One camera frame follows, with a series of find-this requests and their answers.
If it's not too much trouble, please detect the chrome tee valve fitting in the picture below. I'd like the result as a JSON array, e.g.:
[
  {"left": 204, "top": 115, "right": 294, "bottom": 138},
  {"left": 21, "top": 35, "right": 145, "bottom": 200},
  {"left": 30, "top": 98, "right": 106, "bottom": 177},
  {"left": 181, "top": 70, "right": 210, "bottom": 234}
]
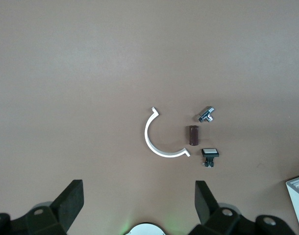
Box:
[{"left": 197, "top": 106, "right": 217, "bottom": 123}]

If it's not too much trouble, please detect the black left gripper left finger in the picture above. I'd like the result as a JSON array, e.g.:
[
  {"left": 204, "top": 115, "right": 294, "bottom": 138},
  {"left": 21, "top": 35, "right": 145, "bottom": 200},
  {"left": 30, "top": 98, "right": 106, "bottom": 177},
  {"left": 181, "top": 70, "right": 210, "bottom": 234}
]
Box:
[{"left": 11, "top": 180, "right": 84, "bottom": 235}]

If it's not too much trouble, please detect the white half-ring pipe clamp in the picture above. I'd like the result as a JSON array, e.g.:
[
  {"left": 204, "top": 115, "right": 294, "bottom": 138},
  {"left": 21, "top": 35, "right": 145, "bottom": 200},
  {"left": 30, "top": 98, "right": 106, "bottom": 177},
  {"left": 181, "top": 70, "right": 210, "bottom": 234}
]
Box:
[{"left": 144, "top": 106, "right": 191, "bottom": 158}]

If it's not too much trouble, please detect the dark brown cylinder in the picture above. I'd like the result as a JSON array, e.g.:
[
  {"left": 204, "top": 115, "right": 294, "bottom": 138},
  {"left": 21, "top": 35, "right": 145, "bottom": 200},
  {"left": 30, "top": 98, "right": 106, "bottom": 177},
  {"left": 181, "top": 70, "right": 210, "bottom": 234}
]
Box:
[{"left": 187, "top": 125, "right": 199, "bottom": 146}]

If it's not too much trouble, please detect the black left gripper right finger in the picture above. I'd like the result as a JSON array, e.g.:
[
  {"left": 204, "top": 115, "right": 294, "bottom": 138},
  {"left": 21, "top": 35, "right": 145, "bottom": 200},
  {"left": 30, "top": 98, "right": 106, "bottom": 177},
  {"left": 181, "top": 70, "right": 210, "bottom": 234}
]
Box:
[{"left": 188, "top": 180, "right": 257, "bottom": 235}]

